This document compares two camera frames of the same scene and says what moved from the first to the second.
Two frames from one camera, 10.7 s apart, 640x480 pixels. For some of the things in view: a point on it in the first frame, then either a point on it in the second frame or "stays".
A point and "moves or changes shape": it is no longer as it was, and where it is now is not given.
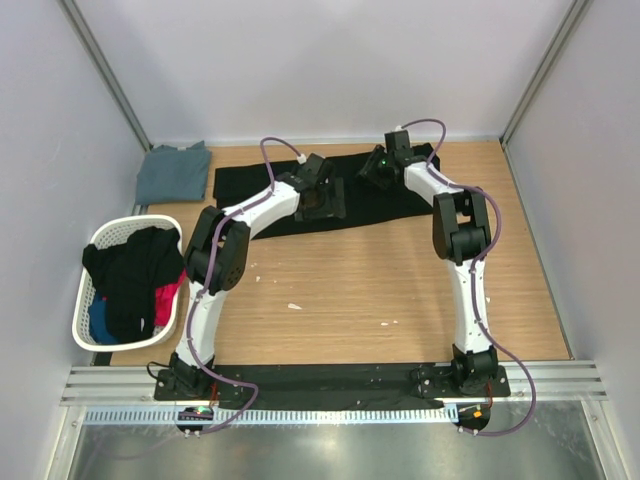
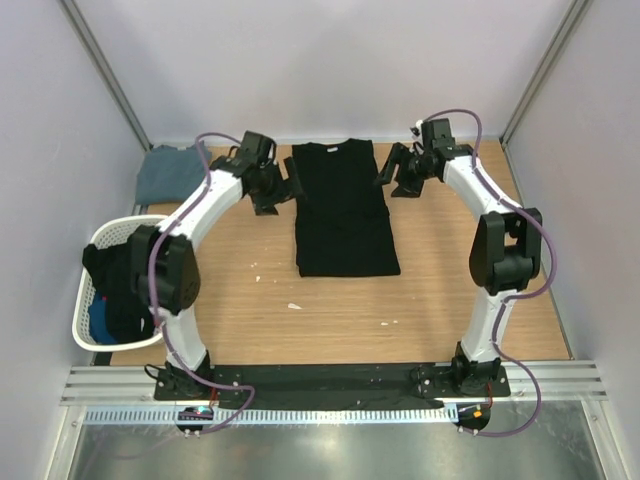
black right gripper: (368, 169) to (396, 155)
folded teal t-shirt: (170, 174) stays
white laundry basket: (113, 232) stays
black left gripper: (333, 207) to (289, 188)
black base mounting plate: (345, 387) stays
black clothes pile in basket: (127, 272) stays
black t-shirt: (256, 195) moves or changes shape
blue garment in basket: (98, 321) stays
